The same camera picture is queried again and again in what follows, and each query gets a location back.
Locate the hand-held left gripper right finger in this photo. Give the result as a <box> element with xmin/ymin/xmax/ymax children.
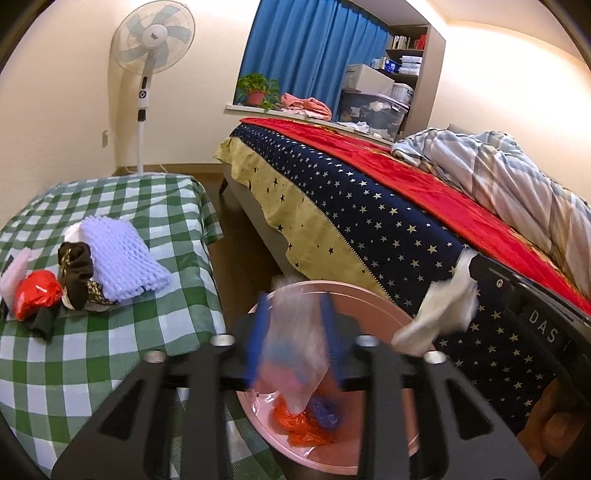
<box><xmin>318</xmin><ymin>293</ymin><xmax>541</xmax><ymax>480</ymax></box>

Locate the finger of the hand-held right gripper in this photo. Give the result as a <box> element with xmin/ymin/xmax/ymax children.
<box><xmin>466</xmin><ymin>253</ymin><xmax>522</xmax><ymax>315</ymax></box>

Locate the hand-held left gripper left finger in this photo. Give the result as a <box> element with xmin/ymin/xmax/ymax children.
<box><xmin>51</xmin><ymin>292</ymin><xmax>278</xmax><ymax>480</ymax></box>

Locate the clear plastic bag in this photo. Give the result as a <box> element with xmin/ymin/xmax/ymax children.
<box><xmin>259</xmin><ymin>284</ymin><xmax>334</xmax><ymax>416</ymax></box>

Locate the pink plastic basin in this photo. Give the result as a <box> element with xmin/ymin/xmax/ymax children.
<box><xmin>235</xmin><ymin>279</ymin><xmax>437</xmax><ymax>472</ymax></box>

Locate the white tissue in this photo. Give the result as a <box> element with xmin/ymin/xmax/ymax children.
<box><xmin>392</xmin><ymin>251</ymin><xmax>481</xmax><ymax>356</ymax></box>

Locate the red plastic bag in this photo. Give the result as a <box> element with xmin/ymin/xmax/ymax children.
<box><xmin>13</xmin><ymin>270</ymin><xmax>63</xmax><ymax>321</ymax></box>

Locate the person's right hand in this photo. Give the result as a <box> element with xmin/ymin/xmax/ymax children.
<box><xmin>515</xmin><ymin>382</ymin><xmax>591</xmax><ymax>472</ymax></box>

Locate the blue plastic bag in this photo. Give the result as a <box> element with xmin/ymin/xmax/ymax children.
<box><xmin>309</xmin><ymin>392</ymin><xmax>343</xmax><ymax>430</ymax></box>

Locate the orange plastic bag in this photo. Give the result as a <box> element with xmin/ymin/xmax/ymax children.
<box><xmin>272</xmin><ymin>397</ymin><xmax>338</xmax><ymax>446</ymax></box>

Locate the striped plaid duvet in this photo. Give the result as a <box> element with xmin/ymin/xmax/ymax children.
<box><xmin>392</xmin><ymin>124</ymin><xmax>591</xmax><ymax>310</ymax></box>

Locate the green checked tablecloth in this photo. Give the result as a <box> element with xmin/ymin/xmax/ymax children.
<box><xmin>0</xmin><ymin>173</ymin><xmax>287</xmax><ymax>480</ymax></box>

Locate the grey bed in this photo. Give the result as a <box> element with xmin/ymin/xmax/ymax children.
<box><xmin>215</xmin><ymin>117</ymin><xmax>591</xmax><ymax>435</ymax></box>

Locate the red blanket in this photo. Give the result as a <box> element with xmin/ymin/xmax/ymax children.
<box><xmin>240</xmin><ymin>117</ymin><xmax>591</xmax><ymax>315</ymax></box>

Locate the yellow star cloth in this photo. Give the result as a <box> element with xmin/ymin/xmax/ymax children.
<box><xmin>215</xmin><ymin>136</ymin><xmax>393</xmax><ymax>301</ymax></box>

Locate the navy star bedsheet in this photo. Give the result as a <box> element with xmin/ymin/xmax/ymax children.
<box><xmin>228</xmin><ymin>124</ymin><xmax>573</xmax><ymax>430</ymax></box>

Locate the lavender foam net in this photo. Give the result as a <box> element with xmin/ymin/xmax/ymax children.
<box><xmin>62</xmin><ymin>216</ymin><xmax>172</xmax><ymax>303</ymax></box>

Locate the dark brown cloth bundle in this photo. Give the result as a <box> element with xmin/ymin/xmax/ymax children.
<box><xmin>58</xmin><ymin>241</ymin><xmax>114</xmax><ymax>311</ymax></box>

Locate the grey bookshelf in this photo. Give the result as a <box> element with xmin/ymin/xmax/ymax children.
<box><xmin>385</xmin><ymin>23</ymin><xmax>446</xmax><ymax>139</ymax></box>

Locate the dark clear storage box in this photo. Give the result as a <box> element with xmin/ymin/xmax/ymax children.
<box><xmin>337</xmin><ymin>88</ymin><xmax>411</xmax><ymax>141</ymax></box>

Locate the black flat packet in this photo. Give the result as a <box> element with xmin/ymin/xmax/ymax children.
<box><xmin>18</xmin><ymin>305</ymin><xmax>58</xmax><ymax>342</ymax></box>

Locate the pink clothes pile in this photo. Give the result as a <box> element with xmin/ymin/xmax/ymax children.
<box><xmin>279</xmin><ymin>92</ymin><xmax>333</xmax><ymax>120</ymax></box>

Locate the potted green plant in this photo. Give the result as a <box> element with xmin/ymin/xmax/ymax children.
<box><xmin>235</xmin><ymin>73</ymin><xmax>282</xmax><ymax>110</ymax></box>

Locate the blue curtain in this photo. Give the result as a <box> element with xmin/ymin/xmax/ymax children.
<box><xmin>240</xmin><ymin>0</ymin><xmax>391</xmax><ymax>123</ymax></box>

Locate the white standing fan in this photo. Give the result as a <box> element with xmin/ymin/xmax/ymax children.
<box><xmin>111</xmin><ymin>0</ymin><xmax>197</xmax><ymax>177</ymax></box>

